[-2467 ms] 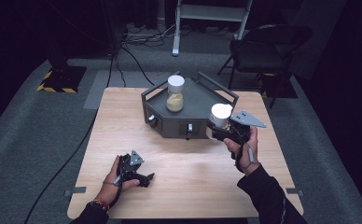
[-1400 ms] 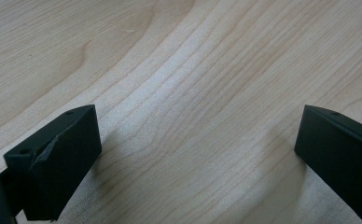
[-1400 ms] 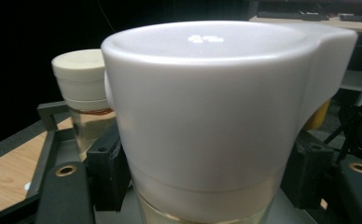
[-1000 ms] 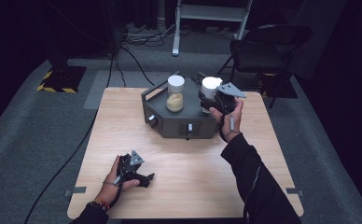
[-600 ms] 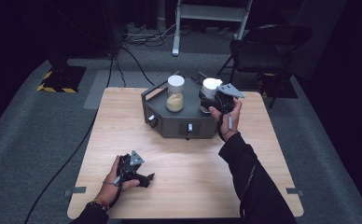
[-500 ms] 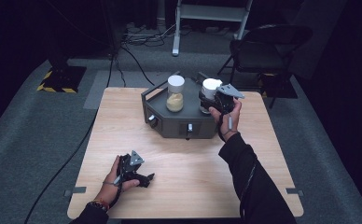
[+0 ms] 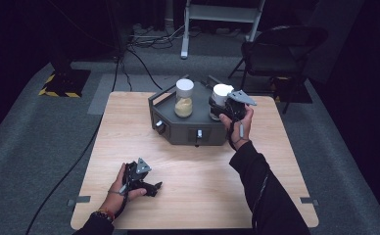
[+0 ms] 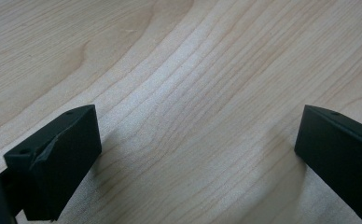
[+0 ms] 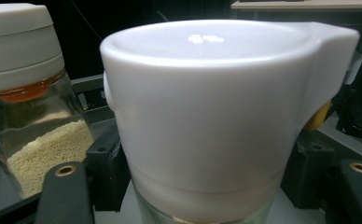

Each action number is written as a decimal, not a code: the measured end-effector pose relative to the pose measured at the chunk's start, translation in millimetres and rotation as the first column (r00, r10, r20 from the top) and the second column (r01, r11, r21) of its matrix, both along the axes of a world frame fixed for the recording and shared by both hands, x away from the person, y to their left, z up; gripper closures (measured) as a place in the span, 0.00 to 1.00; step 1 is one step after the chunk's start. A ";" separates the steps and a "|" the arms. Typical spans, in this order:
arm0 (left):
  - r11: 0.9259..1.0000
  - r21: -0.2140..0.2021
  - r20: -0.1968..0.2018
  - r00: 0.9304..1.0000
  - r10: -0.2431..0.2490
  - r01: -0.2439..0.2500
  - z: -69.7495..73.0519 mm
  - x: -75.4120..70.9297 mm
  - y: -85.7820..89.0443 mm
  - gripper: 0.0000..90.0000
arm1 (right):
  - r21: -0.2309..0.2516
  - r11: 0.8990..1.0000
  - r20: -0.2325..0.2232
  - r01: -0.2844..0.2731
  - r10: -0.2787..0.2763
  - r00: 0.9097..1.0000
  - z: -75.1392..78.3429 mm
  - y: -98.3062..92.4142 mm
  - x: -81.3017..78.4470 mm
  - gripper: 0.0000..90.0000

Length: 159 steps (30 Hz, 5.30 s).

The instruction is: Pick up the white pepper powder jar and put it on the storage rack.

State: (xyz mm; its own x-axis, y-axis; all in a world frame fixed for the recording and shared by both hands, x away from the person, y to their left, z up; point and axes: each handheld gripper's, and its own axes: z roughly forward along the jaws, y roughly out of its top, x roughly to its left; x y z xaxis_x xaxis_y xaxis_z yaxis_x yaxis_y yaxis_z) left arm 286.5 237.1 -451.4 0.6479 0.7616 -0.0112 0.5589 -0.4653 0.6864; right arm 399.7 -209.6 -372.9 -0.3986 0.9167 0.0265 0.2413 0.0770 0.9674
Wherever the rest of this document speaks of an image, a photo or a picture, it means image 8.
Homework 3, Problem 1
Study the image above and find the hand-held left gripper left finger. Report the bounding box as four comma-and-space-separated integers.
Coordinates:
3, 104, 103, 222

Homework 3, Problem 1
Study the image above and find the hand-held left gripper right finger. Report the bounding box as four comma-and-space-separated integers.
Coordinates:
294, 105, 362, 222

